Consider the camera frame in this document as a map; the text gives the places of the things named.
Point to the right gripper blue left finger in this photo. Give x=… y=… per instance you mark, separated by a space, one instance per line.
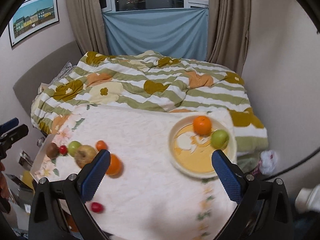
x=92 y=174

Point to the grey headboard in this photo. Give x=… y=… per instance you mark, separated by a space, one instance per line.
x=44 y=71

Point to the person's left hand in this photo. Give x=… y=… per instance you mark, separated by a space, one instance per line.
x=3 y=183

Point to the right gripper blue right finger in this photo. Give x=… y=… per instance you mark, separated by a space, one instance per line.
x=226 y=172

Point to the beige curtain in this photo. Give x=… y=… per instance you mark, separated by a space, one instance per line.
x=87 y=25
x=228 y=33

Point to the red cherry tomato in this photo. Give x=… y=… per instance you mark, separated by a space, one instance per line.
x=63 y=150
x=96 y=207

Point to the brown kiwi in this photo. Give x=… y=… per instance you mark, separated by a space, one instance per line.
x=52 y=151

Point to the blue cloth under window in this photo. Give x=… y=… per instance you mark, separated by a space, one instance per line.
x=179 y=33

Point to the red cherry tomato front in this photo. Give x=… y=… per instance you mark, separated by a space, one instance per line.
x=96 y=207

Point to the small orange tangerine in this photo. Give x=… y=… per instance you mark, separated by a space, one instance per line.
x=101 y=145

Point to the small green apple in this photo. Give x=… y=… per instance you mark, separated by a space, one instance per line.
x=219 y=139

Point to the floral white tablecloth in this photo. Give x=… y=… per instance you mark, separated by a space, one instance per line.
x=150 y=199

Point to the striped floral green quilt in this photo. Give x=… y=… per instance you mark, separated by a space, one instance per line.
x=152 y=82

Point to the white plastic bag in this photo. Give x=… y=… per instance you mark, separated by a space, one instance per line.
x=268 y=162

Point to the large green apple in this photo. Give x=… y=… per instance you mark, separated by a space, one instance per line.
x=72 y=147

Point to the left beige curtain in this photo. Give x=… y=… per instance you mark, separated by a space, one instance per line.
x=87 y=25

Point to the large orange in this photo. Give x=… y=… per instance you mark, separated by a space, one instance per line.
x=115 y=166
x=202 y=125

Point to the yellow red apple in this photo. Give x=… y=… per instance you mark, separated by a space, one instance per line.
x=84 y=155

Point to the large orange on plate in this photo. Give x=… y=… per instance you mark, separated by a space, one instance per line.
x=202 y=125

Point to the right beige curtain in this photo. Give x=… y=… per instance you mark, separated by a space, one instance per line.
x=228 y=33

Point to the cream yellow plate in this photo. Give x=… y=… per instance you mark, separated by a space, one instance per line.
x=190 y=153

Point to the framed houses picture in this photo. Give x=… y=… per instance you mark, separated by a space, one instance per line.
x=32 y=16

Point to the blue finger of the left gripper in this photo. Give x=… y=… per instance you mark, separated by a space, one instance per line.
x=9 y=125
x=13 y=136

